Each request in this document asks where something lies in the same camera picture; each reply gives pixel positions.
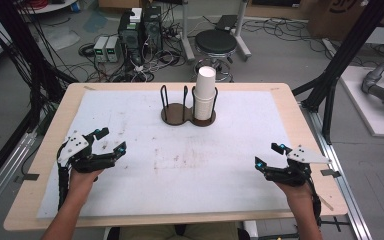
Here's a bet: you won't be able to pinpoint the black round stool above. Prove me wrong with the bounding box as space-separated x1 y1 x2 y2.
193 28 238 83

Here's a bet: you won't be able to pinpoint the person's khaki pants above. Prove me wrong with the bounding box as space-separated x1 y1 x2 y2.
119 222 240 240

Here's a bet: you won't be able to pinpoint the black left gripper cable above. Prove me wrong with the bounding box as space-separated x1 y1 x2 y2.
57 162 71 212

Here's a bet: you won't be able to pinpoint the person's right hand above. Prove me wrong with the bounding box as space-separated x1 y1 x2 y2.
274 179 313 202

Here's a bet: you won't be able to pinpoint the red cable coil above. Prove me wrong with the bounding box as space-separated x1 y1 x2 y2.
25 0 50 10

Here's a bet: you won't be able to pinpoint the stack of nested white cups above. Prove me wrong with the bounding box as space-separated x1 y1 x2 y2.
192 87 217 121

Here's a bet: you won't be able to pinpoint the dark double cup holder rack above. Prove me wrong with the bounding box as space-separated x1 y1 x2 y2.
159 84 219 128

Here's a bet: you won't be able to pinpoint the tangle of floor cables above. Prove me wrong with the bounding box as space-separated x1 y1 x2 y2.
76 19 194 84

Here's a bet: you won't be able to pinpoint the white table mat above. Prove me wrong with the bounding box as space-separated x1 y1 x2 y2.
36 89 293 219

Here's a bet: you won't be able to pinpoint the white stand leg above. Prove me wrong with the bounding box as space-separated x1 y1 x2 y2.
179 0 197 63
233 0 253 62

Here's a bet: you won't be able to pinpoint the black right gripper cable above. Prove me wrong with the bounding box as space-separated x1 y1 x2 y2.
307 174 323 228

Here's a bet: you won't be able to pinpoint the black frame post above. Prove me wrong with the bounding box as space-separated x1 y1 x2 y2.
0 0 79 134
292 0 384 145

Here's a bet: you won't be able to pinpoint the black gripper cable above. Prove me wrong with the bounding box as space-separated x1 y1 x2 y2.
57 162 71 212
307 174 323 228

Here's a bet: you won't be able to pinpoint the black tape strip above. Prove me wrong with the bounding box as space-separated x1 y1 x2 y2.
320 168 342 179
13 173 41 184

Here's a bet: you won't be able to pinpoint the person's left hand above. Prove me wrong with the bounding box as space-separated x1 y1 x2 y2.
68 166 105 194

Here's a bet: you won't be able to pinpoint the white platform board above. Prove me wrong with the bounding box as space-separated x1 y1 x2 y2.
339 64 384 138

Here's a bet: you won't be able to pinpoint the grey power supply unit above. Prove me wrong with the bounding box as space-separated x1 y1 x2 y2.
105 35 122 63
93 35 110 63

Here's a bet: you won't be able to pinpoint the black computer tower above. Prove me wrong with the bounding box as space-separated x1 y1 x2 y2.
117 11 144 66
142 5 163 53

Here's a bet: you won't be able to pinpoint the cardboard box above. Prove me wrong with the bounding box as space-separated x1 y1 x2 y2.
306 0 383 42

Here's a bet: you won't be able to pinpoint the white box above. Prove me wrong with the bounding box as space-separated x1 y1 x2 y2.
129 7 144 24

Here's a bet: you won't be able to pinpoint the aluminium rail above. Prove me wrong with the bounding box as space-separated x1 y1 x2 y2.
0 128 39 224
300 102 375 240

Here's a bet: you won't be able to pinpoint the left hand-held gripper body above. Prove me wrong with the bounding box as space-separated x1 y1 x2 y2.
57 130 118 175

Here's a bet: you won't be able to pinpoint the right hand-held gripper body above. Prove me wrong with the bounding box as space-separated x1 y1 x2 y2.
265 144 332 187

